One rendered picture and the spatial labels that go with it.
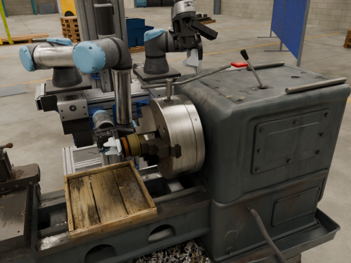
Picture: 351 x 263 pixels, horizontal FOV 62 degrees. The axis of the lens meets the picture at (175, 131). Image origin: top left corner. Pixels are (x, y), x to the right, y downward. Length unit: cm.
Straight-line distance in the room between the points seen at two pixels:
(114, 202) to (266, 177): 60
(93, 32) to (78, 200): 96
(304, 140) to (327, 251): 122
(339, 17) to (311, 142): 1146
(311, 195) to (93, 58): 109
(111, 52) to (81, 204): 59
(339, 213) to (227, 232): 150
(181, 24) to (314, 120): 62
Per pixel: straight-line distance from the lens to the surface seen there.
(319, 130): 129
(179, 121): 101
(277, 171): 125
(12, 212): 112
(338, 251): 236
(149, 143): 105
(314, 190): 146
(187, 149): 101
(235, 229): 131
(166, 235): 125
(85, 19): 178
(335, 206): 271
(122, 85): 132
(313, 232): 161
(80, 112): 153
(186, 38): 108
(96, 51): 116
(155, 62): 168
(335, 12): 1273
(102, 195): 120
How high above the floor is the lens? 162
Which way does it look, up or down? 27 degrees down
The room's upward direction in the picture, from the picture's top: 2 degrees counter-clockwise
